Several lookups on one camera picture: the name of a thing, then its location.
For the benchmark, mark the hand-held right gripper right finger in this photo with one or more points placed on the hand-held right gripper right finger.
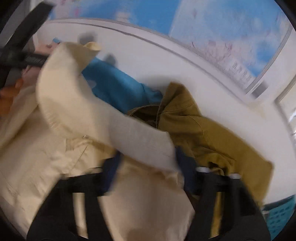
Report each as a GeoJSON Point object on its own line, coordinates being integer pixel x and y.
{"type": "Point", "coordinates": [185, 171]}

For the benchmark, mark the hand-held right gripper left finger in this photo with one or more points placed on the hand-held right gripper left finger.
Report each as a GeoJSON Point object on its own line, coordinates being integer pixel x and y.
{"type": "Point", "coordinates": [111, 170]}

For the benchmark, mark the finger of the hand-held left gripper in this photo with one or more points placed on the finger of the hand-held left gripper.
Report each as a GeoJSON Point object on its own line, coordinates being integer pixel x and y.
{"type": "Point", "coordinates": [35, 60]}

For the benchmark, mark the cream shirt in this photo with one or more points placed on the cream shirt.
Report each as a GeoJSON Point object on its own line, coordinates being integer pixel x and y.
{"type": "Point", "coordinates": [76, 129]}

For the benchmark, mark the person's left hand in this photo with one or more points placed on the person's left hand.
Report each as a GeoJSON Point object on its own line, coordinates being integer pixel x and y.
{"type": "Point", "coordinates": [9, 97]}

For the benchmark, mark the olive shirt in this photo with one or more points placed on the olive shirt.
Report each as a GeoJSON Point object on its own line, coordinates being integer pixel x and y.
{"type": "Point", "coordinates": [208, 139]}

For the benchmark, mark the blue garment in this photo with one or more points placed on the blue garment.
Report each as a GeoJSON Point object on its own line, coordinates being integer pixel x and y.
{"type": "Point", "coordinates": [115, 83]}

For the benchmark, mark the teal plastic basket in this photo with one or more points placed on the teal plastic basket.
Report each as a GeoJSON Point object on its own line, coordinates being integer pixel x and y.
{"type": "Point", "coordinates": [281, 214]}

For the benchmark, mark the world map wall poster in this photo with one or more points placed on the world map wall poster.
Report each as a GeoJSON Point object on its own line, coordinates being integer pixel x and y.
{"type": "Point", "coordinates": [208, 27]}

